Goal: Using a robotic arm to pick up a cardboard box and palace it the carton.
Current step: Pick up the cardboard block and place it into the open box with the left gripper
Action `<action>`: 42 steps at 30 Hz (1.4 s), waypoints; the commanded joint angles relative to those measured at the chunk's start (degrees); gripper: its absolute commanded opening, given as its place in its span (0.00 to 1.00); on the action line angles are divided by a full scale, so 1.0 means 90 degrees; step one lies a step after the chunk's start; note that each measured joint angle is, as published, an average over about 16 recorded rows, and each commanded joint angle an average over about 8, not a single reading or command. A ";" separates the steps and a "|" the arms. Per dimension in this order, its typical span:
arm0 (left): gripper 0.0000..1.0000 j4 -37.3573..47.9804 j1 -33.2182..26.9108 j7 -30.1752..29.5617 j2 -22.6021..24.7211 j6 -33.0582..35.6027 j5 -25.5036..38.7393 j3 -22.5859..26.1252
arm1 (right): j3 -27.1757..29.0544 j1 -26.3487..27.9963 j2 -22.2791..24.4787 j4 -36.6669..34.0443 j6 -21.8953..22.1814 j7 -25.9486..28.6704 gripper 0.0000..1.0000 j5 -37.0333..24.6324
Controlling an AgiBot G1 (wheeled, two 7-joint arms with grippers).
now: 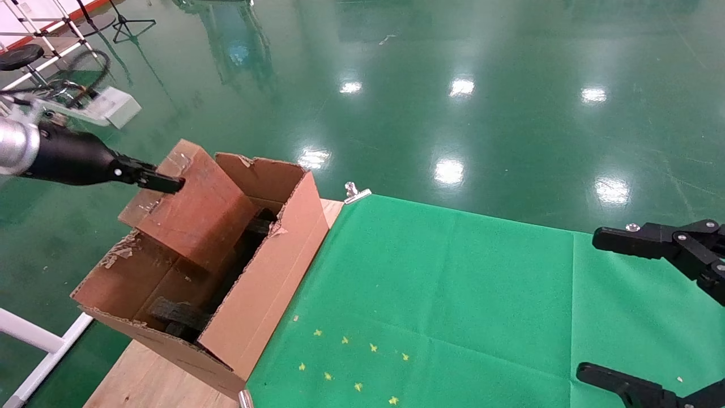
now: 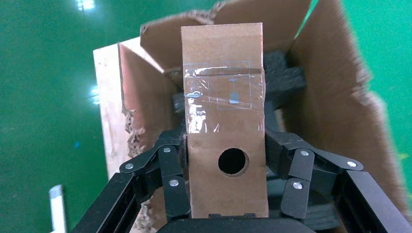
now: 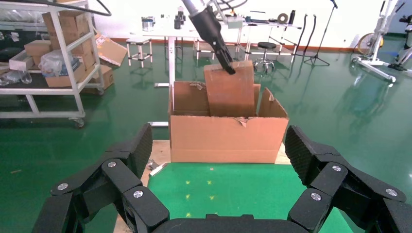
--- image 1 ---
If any white table frame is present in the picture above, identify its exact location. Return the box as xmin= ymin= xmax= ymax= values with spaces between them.
xmin=0 ymin=306 xmax=94 ymax=408

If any white tube rack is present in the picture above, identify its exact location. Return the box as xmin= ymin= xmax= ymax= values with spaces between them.
xmin=0 ymin=0 xmax=100 ymax=94

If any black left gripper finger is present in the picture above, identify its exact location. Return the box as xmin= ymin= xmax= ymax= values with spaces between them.
xmin=110 ymin=159 xmax=185 ymax=194

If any large open cardboard carton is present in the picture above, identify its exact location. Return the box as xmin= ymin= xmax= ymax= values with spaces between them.
xmin=71 ymin=152 xmax=344 ymax=400

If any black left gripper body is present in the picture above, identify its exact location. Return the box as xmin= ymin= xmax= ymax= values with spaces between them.
xmin=23 ymin=122 xmax=122 ymax=186

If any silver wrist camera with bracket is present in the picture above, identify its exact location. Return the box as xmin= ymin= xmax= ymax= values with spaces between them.
xmin=40 ymin=85 xmax=142 ymax=130

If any green table cloth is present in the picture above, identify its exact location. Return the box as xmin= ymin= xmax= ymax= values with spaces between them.
xmin=246 ymin=194 xmax=725 ymax=408

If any black tripod stand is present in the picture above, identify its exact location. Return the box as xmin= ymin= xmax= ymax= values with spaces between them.
xmin=108 ymin=0 xmax=157 ymax=45

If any black round base stand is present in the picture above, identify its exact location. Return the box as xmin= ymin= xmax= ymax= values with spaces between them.
xmin=76 ymin=0 xmax=117 ymax=37

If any black foam block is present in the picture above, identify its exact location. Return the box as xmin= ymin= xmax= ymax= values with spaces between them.
xmin=148 ymin=296 xmax=213 ymax=343
xmin=241 ymin=207 xmax=279 ymax=241

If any small brown cardboard box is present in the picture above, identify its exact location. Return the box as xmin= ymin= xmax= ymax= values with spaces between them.
xmin=119 ymin=139 xmax=261 ymax=274

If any black braided cable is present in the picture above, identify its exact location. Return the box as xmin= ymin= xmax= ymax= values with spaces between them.
xmin=0 ymin=50 xmax=111 ymax=108

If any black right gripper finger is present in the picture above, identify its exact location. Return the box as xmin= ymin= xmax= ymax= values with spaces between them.
xmin=577 ymin=364 xmax=725 ymax=408
xmin=592 ymin=220 xmax=725 ymax=307

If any black round stool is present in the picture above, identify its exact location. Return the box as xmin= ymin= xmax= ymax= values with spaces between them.
xmin=0 ymin=44 xmax=86 ymax=108

